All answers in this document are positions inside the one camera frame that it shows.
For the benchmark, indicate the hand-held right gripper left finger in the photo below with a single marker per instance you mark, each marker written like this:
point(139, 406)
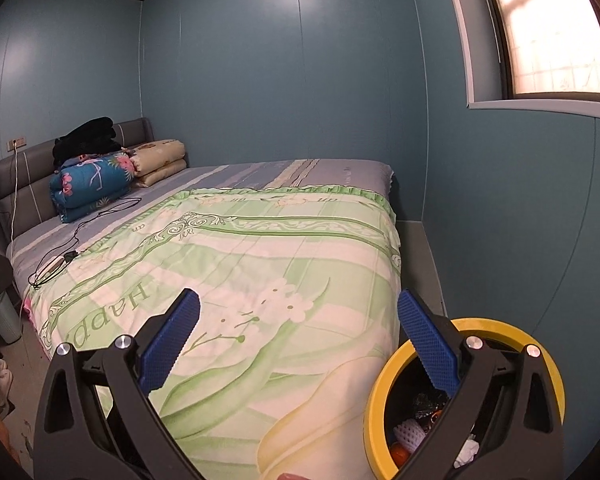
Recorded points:
point(172, 340)

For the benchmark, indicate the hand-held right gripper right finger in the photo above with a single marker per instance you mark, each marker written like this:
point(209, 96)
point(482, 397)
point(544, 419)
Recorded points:
point(427, 345)

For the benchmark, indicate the black wrapper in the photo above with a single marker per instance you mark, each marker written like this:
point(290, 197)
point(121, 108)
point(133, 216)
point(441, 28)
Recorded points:
point(425, 405)

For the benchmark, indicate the yellow rimmed black bin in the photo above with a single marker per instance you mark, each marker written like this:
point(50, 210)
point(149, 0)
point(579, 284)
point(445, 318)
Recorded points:
point(380, 395)

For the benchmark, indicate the purple foam fruit net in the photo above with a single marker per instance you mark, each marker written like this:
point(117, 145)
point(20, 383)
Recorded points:
point(410, 435)

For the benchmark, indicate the orange tangerine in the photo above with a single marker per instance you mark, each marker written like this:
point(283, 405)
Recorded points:
point(400, 456)

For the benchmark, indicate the person's right hand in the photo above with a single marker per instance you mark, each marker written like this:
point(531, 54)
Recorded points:
point(290, 476)

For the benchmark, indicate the green floral blanket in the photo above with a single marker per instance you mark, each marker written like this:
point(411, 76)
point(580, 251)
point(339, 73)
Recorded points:
point(280, 250)

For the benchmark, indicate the light green waste bin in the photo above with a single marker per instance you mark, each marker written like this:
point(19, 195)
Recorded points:
point(5, 320)

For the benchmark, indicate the blue floral folded quilt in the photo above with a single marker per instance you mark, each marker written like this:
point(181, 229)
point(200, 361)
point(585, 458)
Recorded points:
point(90, 185)

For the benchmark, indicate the beige folded quilt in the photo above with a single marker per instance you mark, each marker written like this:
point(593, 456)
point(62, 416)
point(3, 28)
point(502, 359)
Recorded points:
point(160, 160)

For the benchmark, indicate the grey striped bed sheet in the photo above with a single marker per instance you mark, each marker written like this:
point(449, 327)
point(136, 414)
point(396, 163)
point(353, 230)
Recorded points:
point(260, 172)

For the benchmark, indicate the black clothing pile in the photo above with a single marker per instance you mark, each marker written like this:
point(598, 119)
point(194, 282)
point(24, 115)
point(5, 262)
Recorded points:
point(87, 140)

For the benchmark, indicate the grey bed headboard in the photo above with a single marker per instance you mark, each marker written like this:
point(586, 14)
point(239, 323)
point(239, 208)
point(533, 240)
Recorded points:
point(25, 180)

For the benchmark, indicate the window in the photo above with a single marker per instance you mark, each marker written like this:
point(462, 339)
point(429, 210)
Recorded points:
point(545, 35)

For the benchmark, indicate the wall socket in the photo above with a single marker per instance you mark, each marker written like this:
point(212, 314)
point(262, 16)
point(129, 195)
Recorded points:
point(16, 143)

